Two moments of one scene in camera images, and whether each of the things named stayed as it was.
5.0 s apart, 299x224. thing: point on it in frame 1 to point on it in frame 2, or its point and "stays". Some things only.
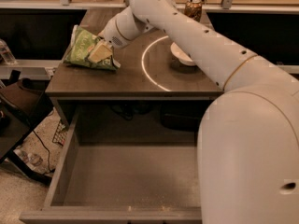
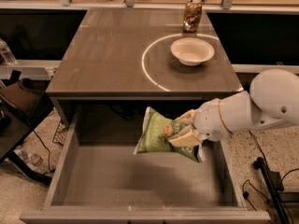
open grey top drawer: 126,164 stays
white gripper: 111,35 to 207,119
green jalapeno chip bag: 82,40 to 155,132
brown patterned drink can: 192,8 stays
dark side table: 22,103 stays
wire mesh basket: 60,135 stays
